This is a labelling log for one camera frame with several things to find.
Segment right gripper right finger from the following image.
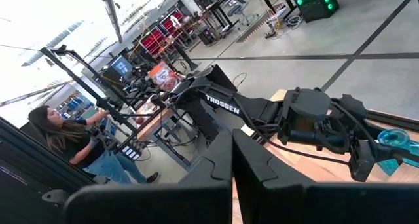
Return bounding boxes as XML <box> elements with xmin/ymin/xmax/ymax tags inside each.
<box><xmin>232</xmin><ymin>128</ymin><xmax>419</xmax><ymax>224</ymax></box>

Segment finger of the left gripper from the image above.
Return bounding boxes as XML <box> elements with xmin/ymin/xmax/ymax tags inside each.
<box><xmin>392</xmin><ymin>150</ymin><xmax>419</xmax><ymax>164</ymax></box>

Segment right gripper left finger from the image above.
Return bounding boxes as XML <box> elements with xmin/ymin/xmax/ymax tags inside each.
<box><xmin>63</xmin><ymin>128</ymin><xmax>234</xmax><ymax>224</ymax></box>

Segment teal square glass vase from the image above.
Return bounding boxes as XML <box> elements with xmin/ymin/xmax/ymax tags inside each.
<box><xmin>376</xmin><ymin>128</ymin><xmax>419</xmax><ymax>177</ymax></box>

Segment button box white keys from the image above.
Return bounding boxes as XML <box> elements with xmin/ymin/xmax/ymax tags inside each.
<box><xmin>120</xmin><ymin>144</ymin><xmax>142</xmax><ymax>162</ymax></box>

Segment wooden side table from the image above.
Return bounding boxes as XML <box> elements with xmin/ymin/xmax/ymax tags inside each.
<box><xmin>130</xmin><ymin>99</ymin><xmax>194</xmax><ymax>169</ymax></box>

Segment orange white cereal box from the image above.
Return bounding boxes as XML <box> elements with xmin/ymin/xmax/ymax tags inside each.
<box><xmin>147</xmin><ymin>60</ymin><xmax>180</xmax><ymax>93</ymax></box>

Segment person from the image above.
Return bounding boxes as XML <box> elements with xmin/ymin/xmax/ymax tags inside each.
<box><xmin>27</xmin><ymin>105</ymin><xmax>161</xmax><ymax>185</ymax></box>

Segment computer monitor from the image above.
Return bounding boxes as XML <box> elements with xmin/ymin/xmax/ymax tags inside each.
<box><xmin>109</xmin><ymin>55</ymin><xmax>134</xmax><ymax>78</ymax></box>

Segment black computer green lights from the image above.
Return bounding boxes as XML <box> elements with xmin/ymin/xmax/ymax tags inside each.
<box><xmin>290</xmin><ymin>0</ymin><xmax>340</xmax><ymax>24</ymax></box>

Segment red tool cabinet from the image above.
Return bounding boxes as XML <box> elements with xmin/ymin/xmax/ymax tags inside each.
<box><xmin>159</xmin><ymin>10</ymin><xmax>186</xmax><ymax>35</ymax></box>
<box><xmin>140</xmin><ymin>27</ymin><xmax>168</xmax><ymax>56</ymax></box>

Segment grey office chair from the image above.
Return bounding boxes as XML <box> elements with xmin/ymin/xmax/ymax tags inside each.
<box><xmin>227</xmin><ymin>0</ymin><xmax>259</xmax><ymax>26</ymax></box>

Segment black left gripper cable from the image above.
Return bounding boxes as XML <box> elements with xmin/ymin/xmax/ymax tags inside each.
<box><xmin>228</xmin><ymin>94</ymin><xmax>353</xmax><ymax>168</ymax></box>

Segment cables and power strip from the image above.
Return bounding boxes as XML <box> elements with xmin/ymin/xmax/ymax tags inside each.
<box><xmin>264</xmin><ymin>6</ymin><xmax>305</xmax><ymax>40</ymax></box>

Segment black leader station frame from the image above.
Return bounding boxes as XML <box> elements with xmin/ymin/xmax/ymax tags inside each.
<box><xmin>41</xmin><ymin>45</ymin><xmax>158</xmax><ymax>146</ymax></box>

